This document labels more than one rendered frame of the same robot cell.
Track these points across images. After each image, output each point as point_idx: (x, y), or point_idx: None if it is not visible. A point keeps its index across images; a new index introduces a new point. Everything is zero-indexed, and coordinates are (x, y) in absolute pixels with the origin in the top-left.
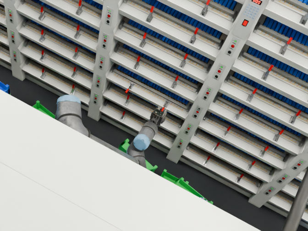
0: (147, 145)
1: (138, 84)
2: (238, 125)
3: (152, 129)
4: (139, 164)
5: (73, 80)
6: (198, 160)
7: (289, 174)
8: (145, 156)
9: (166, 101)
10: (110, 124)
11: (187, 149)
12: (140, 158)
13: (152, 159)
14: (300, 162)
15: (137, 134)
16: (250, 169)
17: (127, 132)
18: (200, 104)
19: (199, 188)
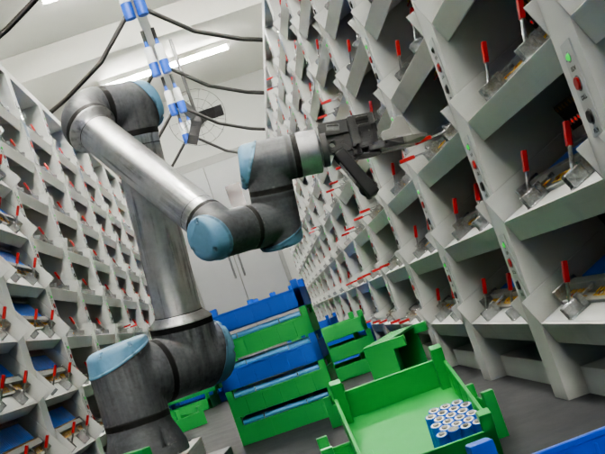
0: (240, 155)
1: (441, 137)
2: (460, 0)
3: (290, 134)
4: (202, 202)
5: (434, 260)
6: (565, 317)
7: (564, 34)
8: (500, 405)
9: None
10: (511, 378)
11: (556, 297)
12: (235, 207)
13: (510, 406)
14: None
15: (532, 364)
16: (584, 180)
17: (529, 380)
18: (428, 33)
19: (550, 431)
